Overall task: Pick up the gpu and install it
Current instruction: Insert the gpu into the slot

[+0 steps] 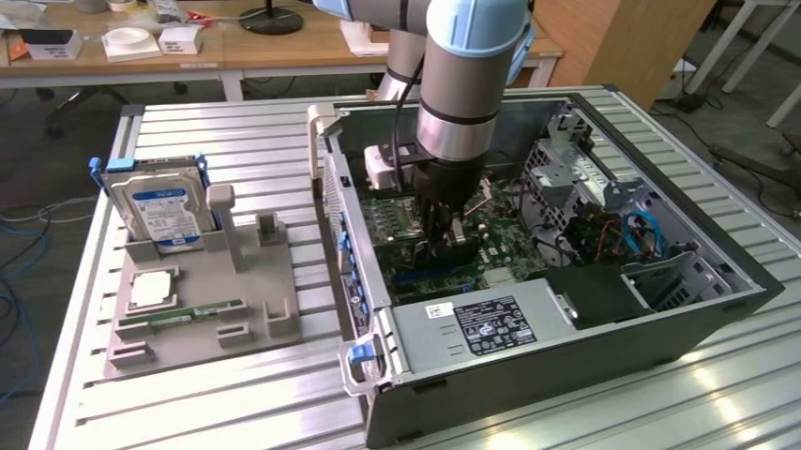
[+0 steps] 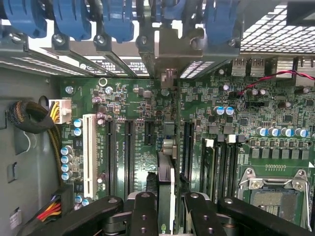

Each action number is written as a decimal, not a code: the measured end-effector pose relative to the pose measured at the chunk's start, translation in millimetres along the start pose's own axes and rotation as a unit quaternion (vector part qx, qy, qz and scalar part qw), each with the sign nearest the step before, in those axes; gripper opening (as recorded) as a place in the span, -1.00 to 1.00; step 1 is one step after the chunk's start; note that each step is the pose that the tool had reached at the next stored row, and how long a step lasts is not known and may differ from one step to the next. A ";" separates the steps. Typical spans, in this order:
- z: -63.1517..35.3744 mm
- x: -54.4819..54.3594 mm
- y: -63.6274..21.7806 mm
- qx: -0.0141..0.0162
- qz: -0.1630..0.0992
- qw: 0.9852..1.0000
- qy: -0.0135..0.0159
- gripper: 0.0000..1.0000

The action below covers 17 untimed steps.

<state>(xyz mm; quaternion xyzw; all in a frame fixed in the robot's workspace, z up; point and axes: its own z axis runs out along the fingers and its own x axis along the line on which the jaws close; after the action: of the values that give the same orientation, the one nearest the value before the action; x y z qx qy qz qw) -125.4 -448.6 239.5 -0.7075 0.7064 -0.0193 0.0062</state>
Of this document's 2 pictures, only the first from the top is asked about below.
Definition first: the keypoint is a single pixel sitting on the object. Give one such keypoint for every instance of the perforated metal drive cage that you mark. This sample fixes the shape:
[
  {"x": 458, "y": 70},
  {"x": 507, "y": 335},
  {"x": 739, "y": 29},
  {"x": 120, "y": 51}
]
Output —
[{"x": 556, "y": 178}]

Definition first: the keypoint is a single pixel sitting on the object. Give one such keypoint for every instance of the white box with black top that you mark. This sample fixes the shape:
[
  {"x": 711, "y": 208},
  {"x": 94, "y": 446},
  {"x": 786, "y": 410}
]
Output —
[{"x": 53, "y": 44}]

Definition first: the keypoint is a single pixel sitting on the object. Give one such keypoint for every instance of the black plastic shroud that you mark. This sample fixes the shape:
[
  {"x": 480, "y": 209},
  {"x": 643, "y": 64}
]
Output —
[{"x": 594, "y": 295}]

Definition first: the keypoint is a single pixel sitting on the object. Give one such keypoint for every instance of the black lamp base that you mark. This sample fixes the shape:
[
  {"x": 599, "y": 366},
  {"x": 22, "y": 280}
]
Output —
[{"x": 272, "y": 23}]

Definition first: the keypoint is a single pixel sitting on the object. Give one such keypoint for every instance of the grey metal disk bay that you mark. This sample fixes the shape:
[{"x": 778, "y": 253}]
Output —
[{"x": 682, "y": 281}]

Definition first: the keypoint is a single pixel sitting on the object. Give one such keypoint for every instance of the green RAM stick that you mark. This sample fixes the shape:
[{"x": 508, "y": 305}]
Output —
[{"x": 205, "y": 310}]

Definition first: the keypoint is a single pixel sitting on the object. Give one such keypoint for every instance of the silver CPU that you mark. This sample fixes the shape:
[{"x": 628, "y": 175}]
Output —
[{"x": 149, "y": 288}]

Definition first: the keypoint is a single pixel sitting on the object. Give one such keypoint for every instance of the grey parts rack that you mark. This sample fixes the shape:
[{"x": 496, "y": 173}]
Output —
[{"x": 205, "y": 337}]

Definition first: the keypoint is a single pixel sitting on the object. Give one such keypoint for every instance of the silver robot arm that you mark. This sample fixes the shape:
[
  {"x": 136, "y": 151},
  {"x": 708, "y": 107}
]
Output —
[{"x": 463, "y": 94}]

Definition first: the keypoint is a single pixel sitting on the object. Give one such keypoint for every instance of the black graphics card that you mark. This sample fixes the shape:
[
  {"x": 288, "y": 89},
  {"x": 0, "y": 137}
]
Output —
[{"x": 454, "y": 260}]

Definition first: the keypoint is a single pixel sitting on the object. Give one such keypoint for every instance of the wooden desk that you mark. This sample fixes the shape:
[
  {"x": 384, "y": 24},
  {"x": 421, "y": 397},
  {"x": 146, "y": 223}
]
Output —
[{"x": 74, "y": 68}]

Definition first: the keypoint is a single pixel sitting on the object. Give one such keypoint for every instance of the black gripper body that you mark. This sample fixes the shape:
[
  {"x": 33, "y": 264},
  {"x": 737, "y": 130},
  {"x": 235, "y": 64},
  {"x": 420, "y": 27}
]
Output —
[{"x": 450, "y": 183}]

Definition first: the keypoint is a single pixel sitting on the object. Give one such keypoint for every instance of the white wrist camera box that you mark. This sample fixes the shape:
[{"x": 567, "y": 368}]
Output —
[{"x": 383, "y": 169}]

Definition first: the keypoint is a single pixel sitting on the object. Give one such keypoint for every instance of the hard disk with blue caddy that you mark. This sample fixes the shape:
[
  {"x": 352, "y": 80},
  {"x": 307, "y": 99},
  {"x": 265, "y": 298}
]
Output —
[{"x": 156, "y": 211}]

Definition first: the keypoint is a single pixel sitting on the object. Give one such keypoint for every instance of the white tape holder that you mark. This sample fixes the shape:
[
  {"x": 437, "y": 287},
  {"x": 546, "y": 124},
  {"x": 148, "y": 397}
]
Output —
[{"x": 128, "y": 44}]

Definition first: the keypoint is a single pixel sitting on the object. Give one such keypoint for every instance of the small white labelled box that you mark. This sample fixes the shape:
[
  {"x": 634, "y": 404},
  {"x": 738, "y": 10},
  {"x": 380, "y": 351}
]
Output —
[{"x": 181, "y": 41}]

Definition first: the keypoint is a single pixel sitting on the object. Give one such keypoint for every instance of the open black PC case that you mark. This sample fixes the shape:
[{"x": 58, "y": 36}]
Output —
[{"x": 563, "y": 365}]

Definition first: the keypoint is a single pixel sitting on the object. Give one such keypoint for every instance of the blue case latch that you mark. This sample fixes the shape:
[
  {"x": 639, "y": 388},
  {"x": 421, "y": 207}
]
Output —
[{"x": 363, "y": 354}]

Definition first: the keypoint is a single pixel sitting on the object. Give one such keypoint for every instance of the white metal table frame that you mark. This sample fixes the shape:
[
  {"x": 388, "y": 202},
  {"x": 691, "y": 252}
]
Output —
[{"x": 719, "y": 47}]

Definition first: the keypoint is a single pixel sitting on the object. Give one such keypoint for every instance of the grey cup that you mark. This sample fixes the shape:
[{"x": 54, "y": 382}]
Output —
[{"x": 92, "y": 5}]

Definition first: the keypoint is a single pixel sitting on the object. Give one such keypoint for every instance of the orange box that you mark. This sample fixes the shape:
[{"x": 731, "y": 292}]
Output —
[{"x": 18, "y": 50}]

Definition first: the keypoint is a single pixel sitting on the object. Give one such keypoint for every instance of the wooden cabinet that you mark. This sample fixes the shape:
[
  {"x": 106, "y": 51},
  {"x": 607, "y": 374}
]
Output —
[{"x": 626, "y": 47}]

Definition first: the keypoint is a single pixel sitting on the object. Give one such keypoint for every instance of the green motherboard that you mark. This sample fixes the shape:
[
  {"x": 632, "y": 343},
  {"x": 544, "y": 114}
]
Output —
[{"x": 500, "y": 244}]

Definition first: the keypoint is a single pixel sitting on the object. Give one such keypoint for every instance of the grey power supply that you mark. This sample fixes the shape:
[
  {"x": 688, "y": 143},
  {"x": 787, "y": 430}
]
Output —
[{"x": 431, "y": 337}]

